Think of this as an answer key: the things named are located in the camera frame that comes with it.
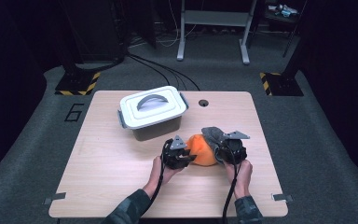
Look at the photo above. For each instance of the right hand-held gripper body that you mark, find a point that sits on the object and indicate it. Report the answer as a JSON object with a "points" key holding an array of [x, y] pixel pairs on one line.
{"points": [[234, 151]]}

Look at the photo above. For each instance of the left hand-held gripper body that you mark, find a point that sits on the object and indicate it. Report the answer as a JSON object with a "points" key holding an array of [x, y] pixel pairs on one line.
{"points": [[172, 155]]}

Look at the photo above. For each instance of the orange plush toy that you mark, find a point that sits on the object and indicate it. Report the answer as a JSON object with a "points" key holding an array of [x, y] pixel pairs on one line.
{"points": [[202, 152]]}

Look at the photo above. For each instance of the grey towel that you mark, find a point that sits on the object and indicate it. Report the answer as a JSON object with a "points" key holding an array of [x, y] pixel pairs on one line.
{"points": [[214, 137]]}

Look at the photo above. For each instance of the grey translucent storage box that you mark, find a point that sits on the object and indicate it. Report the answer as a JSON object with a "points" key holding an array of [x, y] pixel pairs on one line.
{"points": [[155, 130]]}

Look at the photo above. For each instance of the person's left hand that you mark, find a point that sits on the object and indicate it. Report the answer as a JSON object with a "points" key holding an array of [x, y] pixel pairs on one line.
{"points": [[160, 174]]}

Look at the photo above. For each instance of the person's right hand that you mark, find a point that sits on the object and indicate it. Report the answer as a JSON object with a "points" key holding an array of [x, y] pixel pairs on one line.
{"points": [[242, 180]]}

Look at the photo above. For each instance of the grey tape strip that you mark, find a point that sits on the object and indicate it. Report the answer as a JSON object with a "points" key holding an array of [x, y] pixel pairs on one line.
{"points": [[282, 197], [54, 197]]}

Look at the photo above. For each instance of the black stand base hazard stripes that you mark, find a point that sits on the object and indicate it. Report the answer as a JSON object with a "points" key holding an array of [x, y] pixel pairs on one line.
{"points": [[281, 84], [77, 84]]}

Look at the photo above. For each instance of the dark shelf with small things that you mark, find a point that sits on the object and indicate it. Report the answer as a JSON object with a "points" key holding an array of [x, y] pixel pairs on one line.
{"points": [[282, 11]]}

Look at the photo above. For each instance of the black cabinet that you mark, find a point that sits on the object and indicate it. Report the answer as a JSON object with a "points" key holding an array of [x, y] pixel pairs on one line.
{"points": [[96, 28]]}

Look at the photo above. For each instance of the white metal desk frame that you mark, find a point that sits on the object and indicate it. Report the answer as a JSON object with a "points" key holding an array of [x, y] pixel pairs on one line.
{"points": [[214, 18]]}

